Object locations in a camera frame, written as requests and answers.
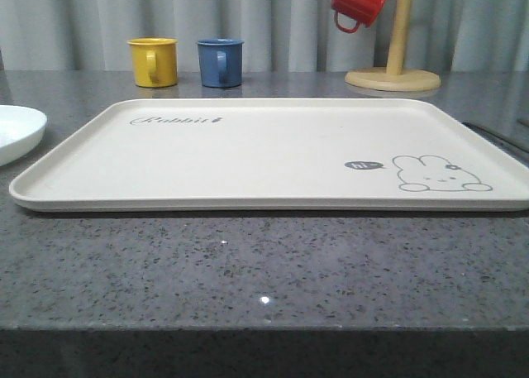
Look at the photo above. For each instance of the white round plate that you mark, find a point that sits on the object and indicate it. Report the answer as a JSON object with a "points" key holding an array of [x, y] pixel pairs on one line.
{"points": [[22, 129]]}

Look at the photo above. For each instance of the silver metal fork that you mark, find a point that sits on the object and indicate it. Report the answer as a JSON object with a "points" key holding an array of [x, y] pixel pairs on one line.
{"points": [[514, 148]]}

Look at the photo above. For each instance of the cream rabbit serving tray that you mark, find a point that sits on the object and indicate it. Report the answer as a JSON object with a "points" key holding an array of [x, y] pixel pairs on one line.
{"points": [[273, 153]]}

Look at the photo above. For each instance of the blue enamel mug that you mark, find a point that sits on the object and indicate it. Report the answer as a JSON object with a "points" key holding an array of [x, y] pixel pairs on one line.
{"points": [[220, 62]]}

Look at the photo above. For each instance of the wooden mug tree stand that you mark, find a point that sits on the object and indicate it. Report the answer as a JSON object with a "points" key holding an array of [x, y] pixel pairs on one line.
{"points": [[394, 77]]}

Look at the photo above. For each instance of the yellow enamel mug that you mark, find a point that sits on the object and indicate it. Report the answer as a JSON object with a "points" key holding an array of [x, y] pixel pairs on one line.
{"points": [[154, 61]]}

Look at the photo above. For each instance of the red enamel mug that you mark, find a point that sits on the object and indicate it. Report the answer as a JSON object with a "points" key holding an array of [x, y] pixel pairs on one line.
{"points": [[364, 12]]}

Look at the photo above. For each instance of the grey curtain backdrop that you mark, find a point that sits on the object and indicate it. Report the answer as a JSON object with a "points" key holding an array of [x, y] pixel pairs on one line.
{"points": [[278, 35]]}

